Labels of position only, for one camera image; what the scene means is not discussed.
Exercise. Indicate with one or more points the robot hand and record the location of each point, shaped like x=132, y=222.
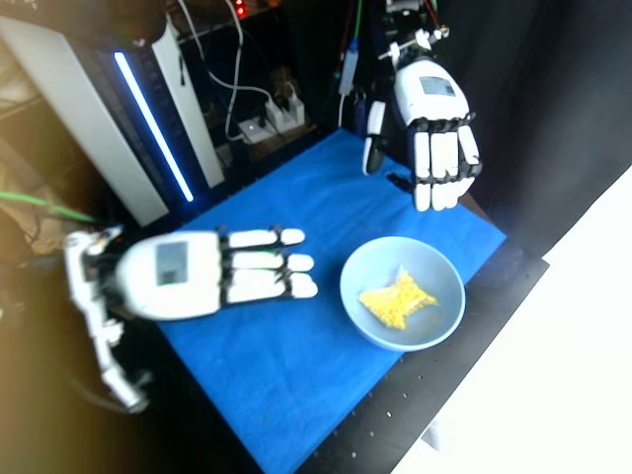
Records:
x=173, y=281
x=424, y=103

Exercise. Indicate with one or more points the white and blue hanging adapter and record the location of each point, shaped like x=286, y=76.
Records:
x=349, y=66

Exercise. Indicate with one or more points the black curtain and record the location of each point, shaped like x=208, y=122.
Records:
x=543, y=89

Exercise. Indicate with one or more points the blue table cloth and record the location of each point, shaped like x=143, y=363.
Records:
x=276, y=355

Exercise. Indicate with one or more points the white power strip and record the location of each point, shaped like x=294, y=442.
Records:
x=285, y=112

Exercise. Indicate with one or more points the light blue bowl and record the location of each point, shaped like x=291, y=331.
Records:
x=429, y=266

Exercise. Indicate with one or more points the white power adapter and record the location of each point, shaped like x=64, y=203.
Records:
x=254, y=129

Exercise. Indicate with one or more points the bag of yellow beads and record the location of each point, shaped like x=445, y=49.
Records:
x=397, y=301

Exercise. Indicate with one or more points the white tower with blue light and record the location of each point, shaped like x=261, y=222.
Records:
x=64, y=103

